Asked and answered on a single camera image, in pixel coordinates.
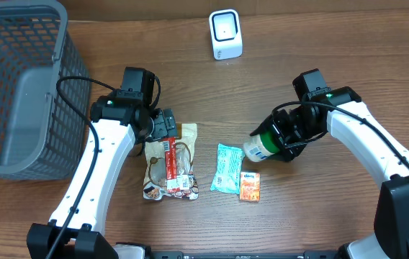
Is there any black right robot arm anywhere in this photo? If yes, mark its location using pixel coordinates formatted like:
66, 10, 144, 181
243, 69, 409, 258

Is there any white barcode scanner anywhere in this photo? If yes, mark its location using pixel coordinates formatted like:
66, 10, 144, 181
209, 9, 243, 60

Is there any beige Pantree snack pouch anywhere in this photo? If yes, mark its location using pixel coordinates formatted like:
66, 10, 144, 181
143, 123, 199, 201

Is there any green lidded jar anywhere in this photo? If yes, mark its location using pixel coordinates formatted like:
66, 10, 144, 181
243, 132, 280, 162

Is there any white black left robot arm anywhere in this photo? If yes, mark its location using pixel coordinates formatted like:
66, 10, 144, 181
27, 67, 178, 258

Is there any red stick sachet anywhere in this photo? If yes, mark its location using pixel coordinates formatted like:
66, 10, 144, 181
163, 137, 180, 193

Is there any orange Kleenex tissue pack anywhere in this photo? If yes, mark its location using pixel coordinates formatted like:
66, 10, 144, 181
239, 172, 261, 202

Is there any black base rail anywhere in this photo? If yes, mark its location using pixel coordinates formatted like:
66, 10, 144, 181
143, 250, 341, 259

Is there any grey plastic mesh basket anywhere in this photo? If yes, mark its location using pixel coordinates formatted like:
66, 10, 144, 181
0, 1, 91, 180

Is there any teal wet wipes pack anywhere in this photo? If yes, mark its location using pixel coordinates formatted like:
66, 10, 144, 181
210, 144, 245, 194

